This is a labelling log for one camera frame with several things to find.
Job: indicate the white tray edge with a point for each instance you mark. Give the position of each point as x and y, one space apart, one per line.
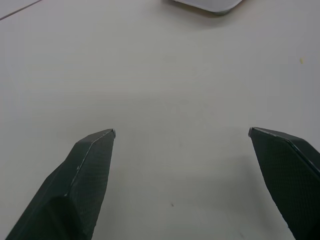
211 5

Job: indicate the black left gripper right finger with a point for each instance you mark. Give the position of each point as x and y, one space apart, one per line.
290 180

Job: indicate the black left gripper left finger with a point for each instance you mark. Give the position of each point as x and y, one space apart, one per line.
75 190

